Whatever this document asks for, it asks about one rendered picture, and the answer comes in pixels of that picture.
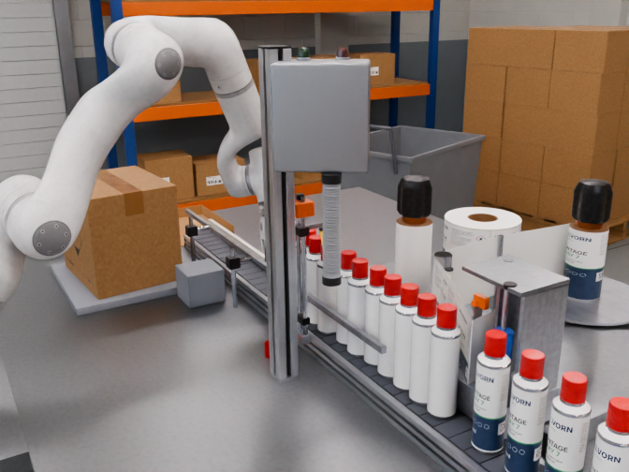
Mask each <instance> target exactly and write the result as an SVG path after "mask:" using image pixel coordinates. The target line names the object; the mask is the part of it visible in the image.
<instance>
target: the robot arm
mask: <svg viewBox="0 0 629 472"><path fill-rule="evenodd" d="M104 47H105V50H106V53H107V55H108V56H109V58H110V60H111V61H112V62H113V63H114V64H116V65H117V66H119V68H118V69H117V70H116V71H115V72H114V73H113V74H112V75H110V76H109V77H108V78H106V79H105V80H103V81H102V82H101V83H99V84H98V85H97V86H95V87H94V88H92V89H91V90H89V91H88V92H87V93H86V94H85V95H84V96H83V97H82V98H81V99H80V100H79V102H78V103H77V104H76V106H75V107H74V109H73V110H72V112H71V113H70V114H69V116H68V117H67V119H66V121H65V123H64V124H63V126H62V128H61V130H60V132H59V134H58V136H57V138H56V140H55V142H54V144H53V147H52V150H51V155H50V159H49V162H48V165H47V168H46V170H45V173H44V175H43V177H42V180H40V179H38V178H37V177H34V176H31V175H23V174H22V175H15V176H12V177H9V178H7V179H6V180H5V181H3V182H2V183H1V184H0V309H1V308H2V307H3V305H4V304H5V303H6V302H7V300H8V299H9V298H10V297H11V295H12V294H13V293H14V291H15V290H16V288H17V286H18V285H19V283H20V280H21V276H22V267H23V263H24V259H25V255H26V256H28V257H30V258H35V259H52V258H57V257H59V256H61V255H63V254H64V253H65V252H66V251H67V250H68V249H69V248H70V247H71V246H72V244H73V243H74V242H75V241H76V239H77V238H78V236H79V233H80V230H81V227H82V224H83V222H84V219H85V216H86V213H87V210H88V207H89V203H90V200H91V196H92V193H93V190H94V186H95V181H96V178H97V175H98V173H99V171H100V169H101V167H102V165H103V163H104V161H105V159H106V157H107V155H108V154H109V152H110V150H111V148H112V147H113V145H114V144H115V142H116V141H117V140H118V139H119V137H120V136H121V134H122V133H123V131H124V130H125V128H126V127H127V126H128V125H129V124H130V123H131V122H132V121H133V120H134V119H135V118H136V117H137V116H138V115H139V114H141V113H142V112H143V111H145V110H146V109H148V108H150V107H151V106H152V105H153V104H155V103H156V102H158V101H159V100H161V99H162V98H163V97H165V96H166V95H167V94H168V93H169V92H170V91H171V90H172V88H173V87H174V86H175V84H176V83H177V81H178V80H179V78H180V77H181V75H182V72H183V67H184V66H189V67H201V68H204V70H205V72H206V74H207V76H208V79H209V81H210V83H211V86H212V89H213V91H214V93H215V95H216V98H217V100H218V102H219V104H220V106H221V109H222V111H223V113H224V115H225V117H226V119H227V122H228V125H229V130H228V132H227V134H226V135H225V137H224V139H223V141H222V143H221V145H220V148H219V151H218V156H217V168H218V171H219V174H220V176H221V179H222V181H223V183H224V186H225V188H226V190H227V192H228V194H229V195H230V196H231V197H233V198H244V197H249V196H253V195H256V198H257V203H258V209H259V212H260V213H264V192H263V167H262V146H261V147H257V148H255V149H253V150H251V151H250V152H249V158H250V164H249V165H245V166H240V165H239V164H238V163H237V161H236V158H235V155H236V153H237V152H238V151H239V150H240V149H242V148H243V147H245V146H246V145H248V144H250V143H252V142H254V141H256V140H258V139H260V138H261V116H260V97H259V94H258V91H257V89H256V85H255V83H254V80H253V77H252V75H251V72H250V69H249V67H248V65H247V63H246V60H245V57H244V54H243V52H242V49H241V45H240V43H239V41H238V39H237V37H236V35H235V33H234V32H233V30H232V29H231V28H230V27H229V26H228V25H227V24H226V23H224V22H222V21H220V20H217V19H213V18H176V17H164V16H135V17H128V18H124V19H121V20H119V21H117V22H115V23H113V24H112V25H111V26H110V27H109V28H108V30H107V32H106V34H105V37H104Z"/></svg>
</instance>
